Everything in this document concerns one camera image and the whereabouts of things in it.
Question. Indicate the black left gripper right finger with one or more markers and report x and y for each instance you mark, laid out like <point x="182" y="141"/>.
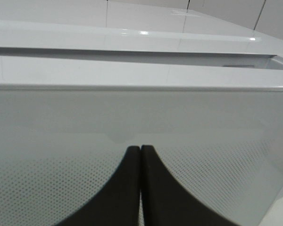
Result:
<point x="164" y="201"/>

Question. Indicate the white microwave oven body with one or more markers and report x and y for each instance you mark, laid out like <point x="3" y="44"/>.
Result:
<point x="113" y="31"/>

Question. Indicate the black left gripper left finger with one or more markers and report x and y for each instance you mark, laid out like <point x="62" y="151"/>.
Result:
<point x="117" y="203"/>

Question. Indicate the white microwave door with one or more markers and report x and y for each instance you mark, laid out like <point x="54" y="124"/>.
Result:
<point x="65" y="125"/>

